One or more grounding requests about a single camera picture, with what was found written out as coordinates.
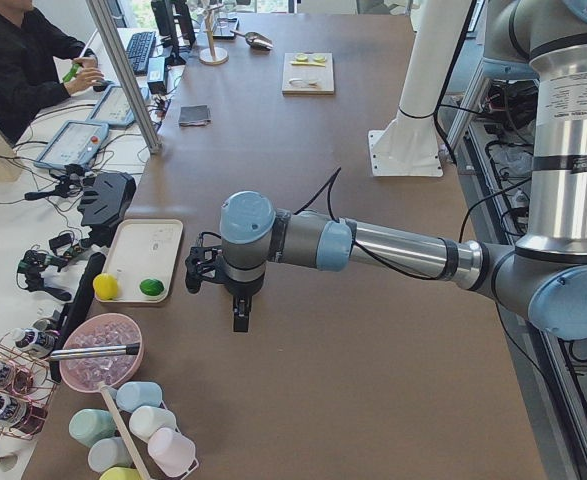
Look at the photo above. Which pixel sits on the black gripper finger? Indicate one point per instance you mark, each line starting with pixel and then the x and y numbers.
pixel 241 314

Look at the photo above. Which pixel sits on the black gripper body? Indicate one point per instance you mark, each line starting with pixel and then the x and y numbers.
pixel 238 289

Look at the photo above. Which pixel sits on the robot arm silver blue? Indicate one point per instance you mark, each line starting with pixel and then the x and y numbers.
pixel 254 232

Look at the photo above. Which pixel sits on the pink bowl with ice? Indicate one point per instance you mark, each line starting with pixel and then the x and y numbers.
pixel 84 375

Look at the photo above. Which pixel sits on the green lime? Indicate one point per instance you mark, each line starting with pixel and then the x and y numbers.
pixel 151 287

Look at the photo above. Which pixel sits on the metal tongs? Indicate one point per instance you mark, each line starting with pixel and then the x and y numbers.
pixel 95 352

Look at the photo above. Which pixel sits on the yellow lemon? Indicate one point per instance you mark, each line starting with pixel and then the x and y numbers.
pixel 105 286

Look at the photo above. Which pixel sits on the light blue cup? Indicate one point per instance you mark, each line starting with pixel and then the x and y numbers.
pixel 134 394

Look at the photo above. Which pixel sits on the white cup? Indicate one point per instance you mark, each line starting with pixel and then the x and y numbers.
pixel 145 421

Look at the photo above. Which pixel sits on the wooden cup rack pole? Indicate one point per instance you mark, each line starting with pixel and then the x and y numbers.
pixel 137 459

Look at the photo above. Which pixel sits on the pink cup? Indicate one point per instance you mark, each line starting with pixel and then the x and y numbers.
pixel 174 453

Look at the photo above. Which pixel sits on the dark grey folded cloth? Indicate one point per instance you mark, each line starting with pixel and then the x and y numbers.
pixel 195 115

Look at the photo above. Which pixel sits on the mint green cup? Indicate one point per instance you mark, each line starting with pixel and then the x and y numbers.
pixel 88 426

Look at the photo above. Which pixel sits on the pale grey blue cup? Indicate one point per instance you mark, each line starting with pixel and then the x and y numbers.
pixel 107 453

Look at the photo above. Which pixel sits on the yellow cup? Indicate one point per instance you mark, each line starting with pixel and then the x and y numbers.
pixel 120 473

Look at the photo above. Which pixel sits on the teach pendant tablet near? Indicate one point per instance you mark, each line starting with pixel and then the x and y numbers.
pixel 76 143

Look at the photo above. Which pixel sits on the teach pendant tablet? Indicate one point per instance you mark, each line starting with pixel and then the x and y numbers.
pixel 113 109
pixel 76 143

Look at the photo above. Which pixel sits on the black power adapter box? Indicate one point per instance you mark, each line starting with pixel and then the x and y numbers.
pixel 157 75

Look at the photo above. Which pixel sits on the bamboo cutting board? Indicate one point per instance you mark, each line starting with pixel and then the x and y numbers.
pixel 324 75

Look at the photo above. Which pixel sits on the teach pendant tablet far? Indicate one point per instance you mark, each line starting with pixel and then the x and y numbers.
pixel 113 109

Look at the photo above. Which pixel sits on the yellow plastic knife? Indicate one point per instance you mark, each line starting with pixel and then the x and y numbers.
pixel 308 63

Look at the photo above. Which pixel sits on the wooden cup stand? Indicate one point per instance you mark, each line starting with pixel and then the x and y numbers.
pixel 212 55

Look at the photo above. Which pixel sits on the metal scoop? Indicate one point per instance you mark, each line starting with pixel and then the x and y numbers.
pixel 255 40

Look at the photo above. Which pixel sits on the black keyboard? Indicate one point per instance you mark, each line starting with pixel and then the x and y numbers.
pixel 139 50

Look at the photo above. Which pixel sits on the black monitor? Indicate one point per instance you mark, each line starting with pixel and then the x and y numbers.
pixel 174 24

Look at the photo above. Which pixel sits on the seated person black shirt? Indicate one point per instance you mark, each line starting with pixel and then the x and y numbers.
pixel 40 66

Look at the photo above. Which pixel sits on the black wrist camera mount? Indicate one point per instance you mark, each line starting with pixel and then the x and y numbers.
pixel 204 264

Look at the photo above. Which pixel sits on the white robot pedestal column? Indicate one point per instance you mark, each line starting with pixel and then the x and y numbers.
pixel 408 146

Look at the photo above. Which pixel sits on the copper wire bottle rack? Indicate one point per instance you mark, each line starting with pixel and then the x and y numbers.
pixel 32 383

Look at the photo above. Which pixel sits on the aluminium frame table right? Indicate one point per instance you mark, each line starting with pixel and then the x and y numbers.
pixel 541 276

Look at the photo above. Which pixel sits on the aluminium frame post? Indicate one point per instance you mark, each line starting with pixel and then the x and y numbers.
pixel 105 25

